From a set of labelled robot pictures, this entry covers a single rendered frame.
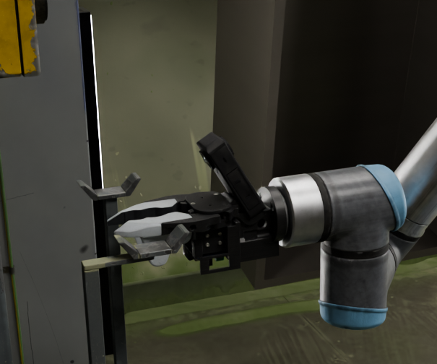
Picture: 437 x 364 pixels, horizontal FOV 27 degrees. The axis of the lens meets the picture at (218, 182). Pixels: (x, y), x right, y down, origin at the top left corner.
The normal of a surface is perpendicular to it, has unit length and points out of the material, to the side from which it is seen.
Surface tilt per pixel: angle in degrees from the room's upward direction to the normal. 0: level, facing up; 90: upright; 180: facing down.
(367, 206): 81
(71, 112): 90
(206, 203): 0
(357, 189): 50
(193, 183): 57
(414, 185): 82
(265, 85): 91
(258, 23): 91
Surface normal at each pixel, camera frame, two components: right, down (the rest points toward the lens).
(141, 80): 0.27, -0.26
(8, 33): 0.34, 0.29
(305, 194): 0.22, -0.47
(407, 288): -0.03, -0.95
